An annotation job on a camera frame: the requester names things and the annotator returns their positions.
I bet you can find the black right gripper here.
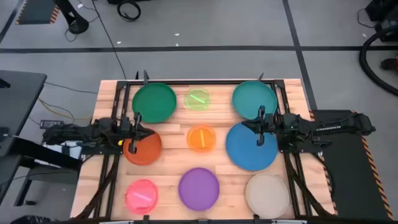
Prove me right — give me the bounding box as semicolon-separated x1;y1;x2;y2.
241;105;283;147

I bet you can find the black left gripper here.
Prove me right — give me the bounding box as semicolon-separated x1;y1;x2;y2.
117;111;155;155

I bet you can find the large orange-red plastic plate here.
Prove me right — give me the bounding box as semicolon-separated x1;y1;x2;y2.
123;127;162;166

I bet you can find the large teal plastic plate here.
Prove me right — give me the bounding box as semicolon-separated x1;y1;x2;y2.
231;80;278;121

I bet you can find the large green plastic plate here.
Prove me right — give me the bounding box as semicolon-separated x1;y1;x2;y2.
131;82;178;124

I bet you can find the small pink translucent plate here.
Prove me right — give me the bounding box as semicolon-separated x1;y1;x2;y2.
124;179;159;215

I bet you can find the beige plastic plate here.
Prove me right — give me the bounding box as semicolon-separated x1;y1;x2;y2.
245;172;290;220

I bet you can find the purple plastic plate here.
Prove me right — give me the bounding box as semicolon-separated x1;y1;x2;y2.
178;167;221;212

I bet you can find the large blue plastic plate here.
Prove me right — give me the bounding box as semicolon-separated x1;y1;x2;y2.
225;121;279;172

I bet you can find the small orange translucent plate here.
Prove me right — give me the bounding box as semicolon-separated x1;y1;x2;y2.
187;124;217;153

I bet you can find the small light green translucent plate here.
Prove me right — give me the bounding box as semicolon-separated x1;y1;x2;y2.
184;88;211;111

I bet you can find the white paper sheet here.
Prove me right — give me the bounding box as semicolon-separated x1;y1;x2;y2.
34;141;91;169

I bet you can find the black power adapter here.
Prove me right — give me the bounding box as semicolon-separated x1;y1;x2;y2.
39;119;65;129

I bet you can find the large black hazard-striped floor mat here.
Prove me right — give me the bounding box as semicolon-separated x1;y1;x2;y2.
309;108;395;221

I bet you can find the black stand base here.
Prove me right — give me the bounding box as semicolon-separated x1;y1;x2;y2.
52;0;90;35

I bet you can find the black desk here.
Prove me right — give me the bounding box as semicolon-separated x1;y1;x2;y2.
0;70;83;206

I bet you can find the black and red floor object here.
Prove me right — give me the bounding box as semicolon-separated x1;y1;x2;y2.
380;55;398;71

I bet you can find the small black hazard-striped floor mat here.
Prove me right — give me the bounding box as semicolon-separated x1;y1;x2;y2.
14;0;60;25

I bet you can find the black equipment box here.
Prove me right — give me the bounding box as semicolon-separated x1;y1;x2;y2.
365;0;398;43

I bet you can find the black aluminium table frame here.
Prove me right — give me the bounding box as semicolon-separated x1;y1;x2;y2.
74;79;335;222

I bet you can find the yellow floor cable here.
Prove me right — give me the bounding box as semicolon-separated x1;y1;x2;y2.
39;98;94;121

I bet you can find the long black floor cable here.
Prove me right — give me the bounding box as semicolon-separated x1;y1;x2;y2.
91;0;127;80

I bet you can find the coiled black cable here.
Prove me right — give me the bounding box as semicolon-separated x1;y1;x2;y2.
116;1;142;22

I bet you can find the thick black hose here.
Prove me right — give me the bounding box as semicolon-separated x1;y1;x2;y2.
359;26;398;97

